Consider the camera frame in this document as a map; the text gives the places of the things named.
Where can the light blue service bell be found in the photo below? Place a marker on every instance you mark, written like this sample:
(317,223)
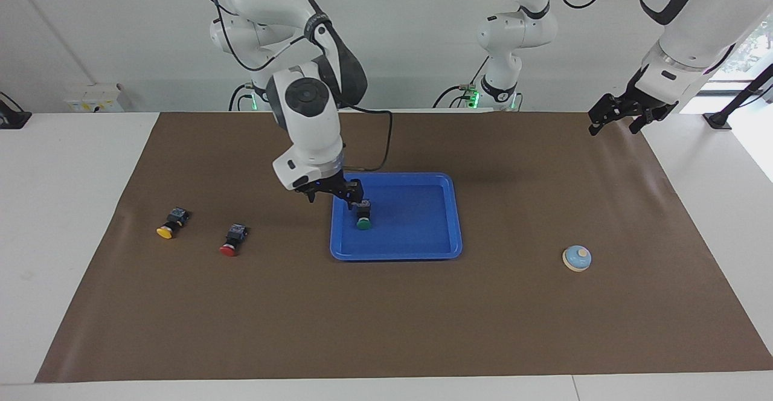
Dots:
(577,258)

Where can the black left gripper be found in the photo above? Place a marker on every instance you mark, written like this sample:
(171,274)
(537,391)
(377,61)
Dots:
(628,107)

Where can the black tripod stand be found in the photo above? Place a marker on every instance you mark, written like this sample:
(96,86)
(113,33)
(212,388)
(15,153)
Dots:
(734,102)

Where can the brown table mat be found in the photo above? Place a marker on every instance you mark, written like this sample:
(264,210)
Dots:
(386,316)

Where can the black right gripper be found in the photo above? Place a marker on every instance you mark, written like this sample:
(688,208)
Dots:
(329,185)

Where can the white wall socket box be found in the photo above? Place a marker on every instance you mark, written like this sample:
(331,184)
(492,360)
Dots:
(93,99)

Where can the red push button switch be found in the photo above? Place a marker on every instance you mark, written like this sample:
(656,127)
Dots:
(234,241)

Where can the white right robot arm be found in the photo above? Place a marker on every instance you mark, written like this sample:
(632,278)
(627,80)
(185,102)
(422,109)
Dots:
(308,117)

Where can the blue plastic tray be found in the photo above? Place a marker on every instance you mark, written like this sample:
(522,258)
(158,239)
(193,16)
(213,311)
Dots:
(416,226)

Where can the green push button switch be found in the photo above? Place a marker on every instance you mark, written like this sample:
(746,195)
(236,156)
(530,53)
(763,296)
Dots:
(363,217)

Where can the yellow push button switch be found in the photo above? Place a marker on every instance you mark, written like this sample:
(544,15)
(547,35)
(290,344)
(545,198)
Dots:
(172,223)

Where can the black desk stand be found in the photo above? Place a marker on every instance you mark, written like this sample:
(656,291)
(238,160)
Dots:
(13,117)

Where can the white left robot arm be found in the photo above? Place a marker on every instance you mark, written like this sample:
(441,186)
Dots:
(694,32)

